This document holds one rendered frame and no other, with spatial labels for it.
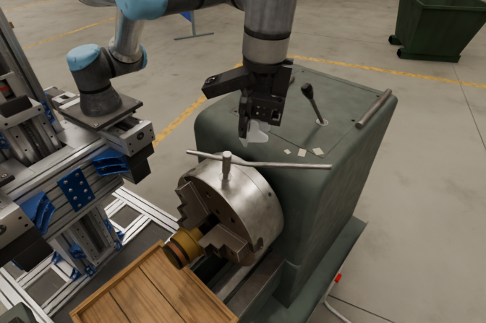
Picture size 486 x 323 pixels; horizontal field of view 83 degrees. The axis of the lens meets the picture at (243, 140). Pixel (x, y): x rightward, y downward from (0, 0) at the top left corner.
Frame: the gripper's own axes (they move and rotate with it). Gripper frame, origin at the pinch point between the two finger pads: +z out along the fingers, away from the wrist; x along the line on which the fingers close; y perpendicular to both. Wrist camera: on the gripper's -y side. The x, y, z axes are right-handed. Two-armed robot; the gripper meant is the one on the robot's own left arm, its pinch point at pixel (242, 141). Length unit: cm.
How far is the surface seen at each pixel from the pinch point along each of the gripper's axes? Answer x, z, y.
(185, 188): -2.3, 18.7, -13.7
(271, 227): -5.1, 23.4, 10.5
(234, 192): -3.6, 14.1, -0.2
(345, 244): 30, 80, 50
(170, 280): -15, 49, -16
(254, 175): 2.9, 14.1, 3.4
